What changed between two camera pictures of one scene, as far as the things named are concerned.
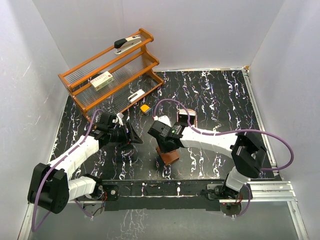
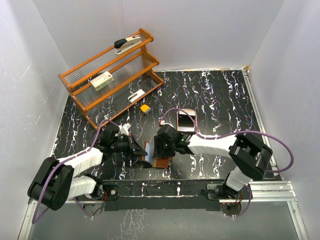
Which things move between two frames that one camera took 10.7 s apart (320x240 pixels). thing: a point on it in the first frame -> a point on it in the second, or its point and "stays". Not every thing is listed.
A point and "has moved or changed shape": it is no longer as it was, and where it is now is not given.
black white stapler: x=121 y=45 stays
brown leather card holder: x=168 y=157 has moved or changed shape
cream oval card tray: x=182 y=117 stays
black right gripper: x=166 y=149 -> x=159 y=151
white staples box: x=103 y=80 stays
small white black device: x=133 y=97 stays
